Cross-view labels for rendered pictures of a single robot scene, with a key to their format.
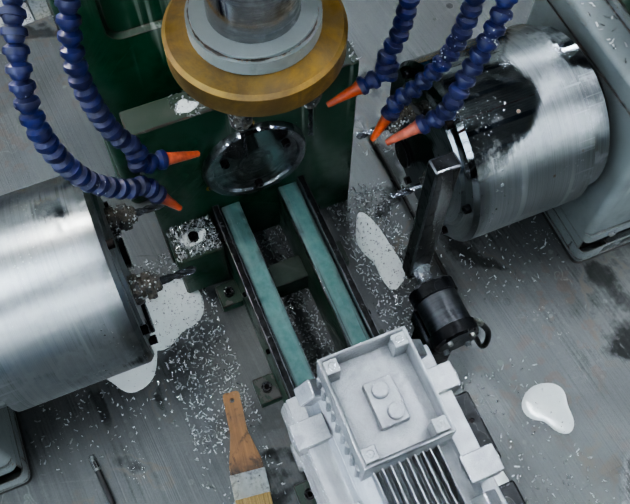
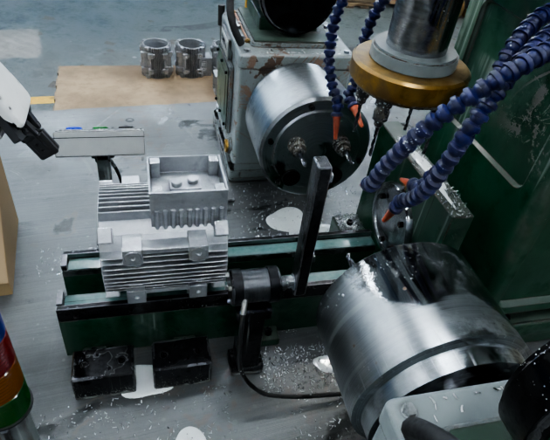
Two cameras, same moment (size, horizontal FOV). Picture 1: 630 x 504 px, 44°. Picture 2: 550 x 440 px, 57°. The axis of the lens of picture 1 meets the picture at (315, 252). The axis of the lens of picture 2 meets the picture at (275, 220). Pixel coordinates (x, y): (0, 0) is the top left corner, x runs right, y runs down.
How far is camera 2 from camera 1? 0.88 m
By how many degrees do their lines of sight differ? 57
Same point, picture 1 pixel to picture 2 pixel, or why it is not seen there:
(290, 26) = (398, 49)
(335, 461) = not seen: hidden behind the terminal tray
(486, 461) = (131, 244)
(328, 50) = (389, 75)
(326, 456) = not seen: hidden behind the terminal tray
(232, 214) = (365, 240)
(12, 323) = (274, 83)
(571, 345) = not seen: outside the picture
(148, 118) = (394, 128)
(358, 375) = (208, 182)
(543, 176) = (352, 333)
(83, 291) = (285, 99)
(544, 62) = (461, 315)
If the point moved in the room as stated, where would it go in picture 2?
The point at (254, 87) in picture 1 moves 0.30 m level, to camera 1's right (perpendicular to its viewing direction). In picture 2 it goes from (360, 51) to (347, 155)
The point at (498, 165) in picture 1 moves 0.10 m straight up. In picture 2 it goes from (356, 283) to (374, 227)
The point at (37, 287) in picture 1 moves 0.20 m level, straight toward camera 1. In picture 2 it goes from (290, 85) to (203, 99)
